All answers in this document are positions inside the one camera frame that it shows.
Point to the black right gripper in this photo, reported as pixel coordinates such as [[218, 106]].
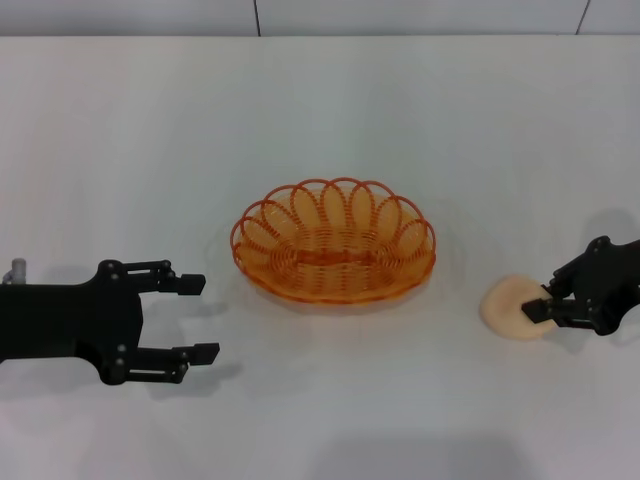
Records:
[[615, 280]]

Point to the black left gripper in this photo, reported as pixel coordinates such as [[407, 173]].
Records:
[[60, 320]]

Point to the pale round bun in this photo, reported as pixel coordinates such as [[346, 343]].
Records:
[[505, 305]]

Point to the orange woven plastic basket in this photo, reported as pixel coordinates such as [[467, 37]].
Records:
[[330, 250]]

